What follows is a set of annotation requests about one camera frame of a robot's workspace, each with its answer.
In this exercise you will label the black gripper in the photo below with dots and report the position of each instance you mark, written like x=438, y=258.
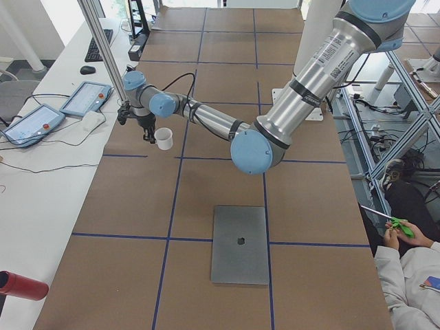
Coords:
x=144, y=121

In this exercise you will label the white ceramic cup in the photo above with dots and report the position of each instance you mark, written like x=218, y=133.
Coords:
x=164, y=138

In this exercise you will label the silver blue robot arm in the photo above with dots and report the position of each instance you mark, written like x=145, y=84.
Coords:
x=360, y=27

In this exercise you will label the white folded cloth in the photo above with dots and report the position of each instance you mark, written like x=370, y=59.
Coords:
x=91, y=121

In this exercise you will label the far blue teach pendant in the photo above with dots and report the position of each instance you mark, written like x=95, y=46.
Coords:
x=89, y=96

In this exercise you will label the blue teach pendant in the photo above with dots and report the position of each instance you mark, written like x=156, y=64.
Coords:
x=34, y=126
x=89, y=96

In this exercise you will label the black box device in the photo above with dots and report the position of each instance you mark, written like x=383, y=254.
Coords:
x=135, y=51

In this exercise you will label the black computer mouse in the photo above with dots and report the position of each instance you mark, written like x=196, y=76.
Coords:
x=87, y=69

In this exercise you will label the near blue teach pendant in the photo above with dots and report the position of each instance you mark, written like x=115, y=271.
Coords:
x=34, y=126

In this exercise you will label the red cylinder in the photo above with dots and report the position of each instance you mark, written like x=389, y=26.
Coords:
x=22, y=287

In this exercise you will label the person in white jacket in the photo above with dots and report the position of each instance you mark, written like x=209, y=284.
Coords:
x=404, y=264

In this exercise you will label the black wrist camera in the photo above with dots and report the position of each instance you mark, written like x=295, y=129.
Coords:
x=124, y=113

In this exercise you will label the aluminium frame post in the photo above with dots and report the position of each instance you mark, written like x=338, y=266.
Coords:
x=91, y=16

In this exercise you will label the white pedestal column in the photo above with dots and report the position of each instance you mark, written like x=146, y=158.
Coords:
x=318, y=25

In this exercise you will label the green handled tool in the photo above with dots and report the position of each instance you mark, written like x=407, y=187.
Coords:
x=397, y=223

